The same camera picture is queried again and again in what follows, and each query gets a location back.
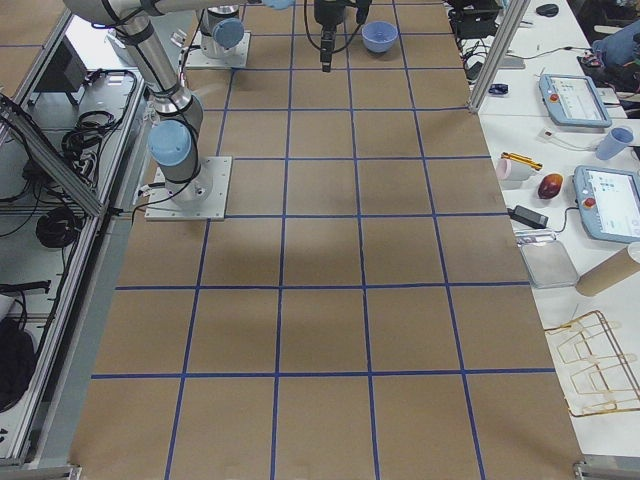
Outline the gold wire rack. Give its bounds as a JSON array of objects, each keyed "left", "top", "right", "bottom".
[{"left": 544, "top": 310, "right": 639, "bottom": 418}]

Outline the blue bowl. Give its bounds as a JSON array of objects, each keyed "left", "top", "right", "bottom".
[{"left": 362, "top": 21, "right": 399, "bottom": 53}]

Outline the lower teach pendant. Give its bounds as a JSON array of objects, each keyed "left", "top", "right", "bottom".
[{"left": 573, "top": 165, "right": 639, "bottom": 244}]

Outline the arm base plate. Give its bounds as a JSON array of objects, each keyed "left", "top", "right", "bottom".
[
  {"left": 185, "top": 31, "right": 251, "bottom": 70},
  {"left": 144, "top": 156, "right": 233, "bottom": 221}
]

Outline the teach pendant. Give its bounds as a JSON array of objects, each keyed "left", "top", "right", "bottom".
[
  {"left": 538, "top": 74, "right": 612, "bottom": 128},
  {"left": 573, "top": 165, "right": 639, "bottom": 244}
]

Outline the aluminium frame post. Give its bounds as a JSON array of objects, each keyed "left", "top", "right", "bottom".
[{"left": 467, "top": 0, "right": 530, "bottom": 113}]

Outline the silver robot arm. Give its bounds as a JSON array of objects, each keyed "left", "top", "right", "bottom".
[
  {"left": 65, "top": 1, "right": 245, "bottom": 207},
  {"left": 198, "top": 5, "right": 246, "bottom": 60}
]

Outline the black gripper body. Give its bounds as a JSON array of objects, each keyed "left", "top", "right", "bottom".
[{"left": 313, "top": 0, "right": 371, "bottom": 28}]

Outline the pink cup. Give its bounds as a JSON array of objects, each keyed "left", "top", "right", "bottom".
[{"left": 496, "top": 158, "right": 536, "bottom": 182}]

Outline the upper teach pendant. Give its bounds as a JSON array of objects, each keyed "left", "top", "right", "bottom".
[{"left": 538, "top": 74, "right": 612, "bottom": 128}]

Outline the black power adapter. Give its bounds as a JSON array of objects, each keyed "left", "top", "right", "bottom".
[{"left": 507, "top": 205, "right": 548, "bottom": 229}]

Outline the clear plastic tray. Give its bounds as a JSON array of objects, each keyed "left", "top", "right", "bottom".
[{"left": 515, "top": 229, "right": 579, "bottom": 289}]

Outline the gold metal cylinder tool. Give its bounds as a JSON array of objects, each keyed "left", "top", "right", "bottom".
[{"left": 501, "top": 152, "right": 543, "bottom": 171}]

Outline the cardboard tube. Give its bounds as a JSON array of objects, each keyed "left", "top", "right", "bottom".
[{"left": 575, "top": 242, "right": 639, "bottom": 297}]

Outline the light blue plastic cup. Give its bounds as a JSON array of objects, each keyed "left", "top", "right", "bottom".
[{"left": 595, "top": 126, "right": 634, "bottom": 161}]

